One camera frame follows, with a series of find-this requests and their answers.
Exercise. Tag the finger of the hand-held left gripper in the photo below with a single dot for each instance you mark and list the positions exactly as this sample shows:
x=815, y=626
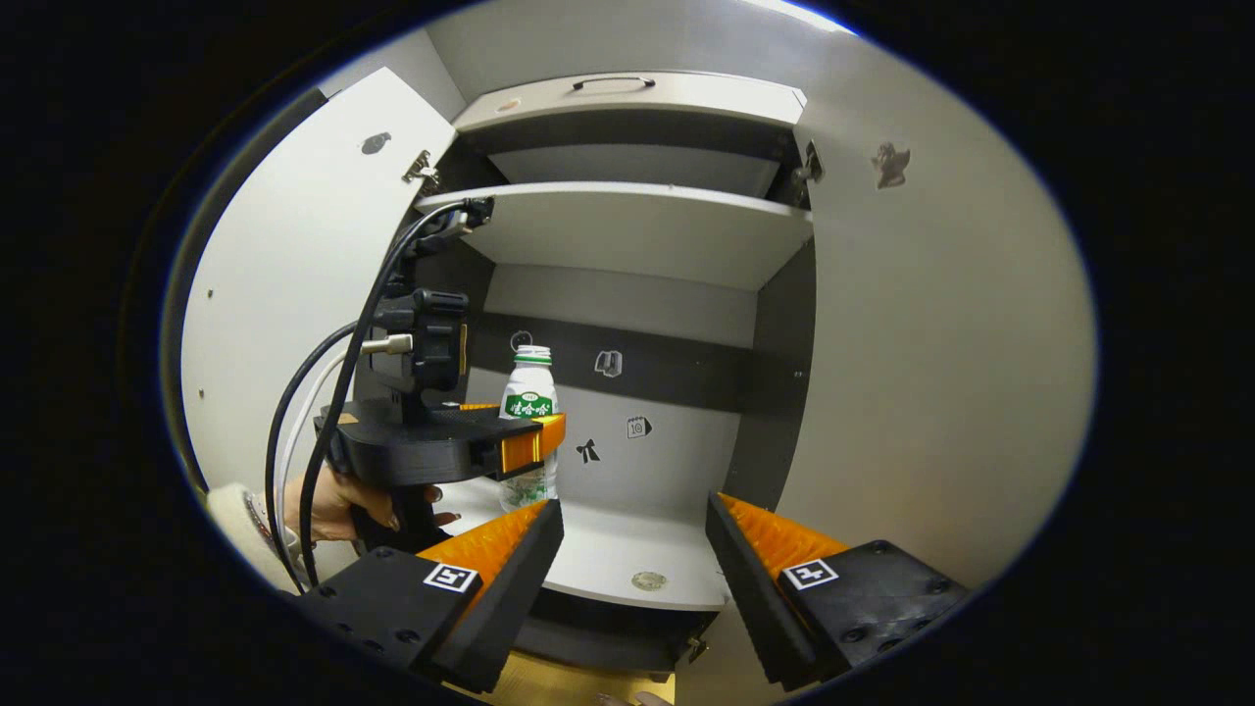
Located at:
x=529, y=446
x=480, y=406

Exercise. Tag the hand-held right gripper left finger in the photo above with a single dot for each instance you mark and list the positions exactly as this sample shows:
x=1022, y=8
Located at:
x=515, y=598

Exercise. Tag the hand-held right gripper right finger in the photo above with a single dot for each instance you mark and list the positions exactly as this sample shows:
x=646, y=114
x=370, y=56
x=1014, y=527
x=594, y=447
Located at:
x=750, y=598

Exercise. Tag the white green-label drink bottle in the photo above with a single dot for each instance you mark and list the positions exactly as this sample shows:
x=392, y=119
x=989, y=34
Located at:
x=529, y=392

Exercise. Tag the grey and white cabinet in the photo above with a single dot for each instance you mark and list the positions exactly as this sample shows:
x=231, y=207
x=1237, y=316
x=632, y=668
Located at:
x=627, y=304

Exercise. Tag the metal door hinge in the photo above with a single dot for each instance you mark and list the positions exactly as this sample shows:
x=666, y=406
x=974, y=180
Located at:
x=806, y=167
x=422, y=169

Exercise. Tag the beige cabinet drawer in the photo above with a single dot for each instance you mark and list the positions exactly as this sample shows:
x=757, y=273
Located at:
x=686, y=98

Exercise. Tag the long ceiling light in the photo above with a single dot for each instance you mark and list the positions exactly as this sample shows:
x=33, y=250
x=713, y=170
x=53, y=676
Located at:
x=799, y=15

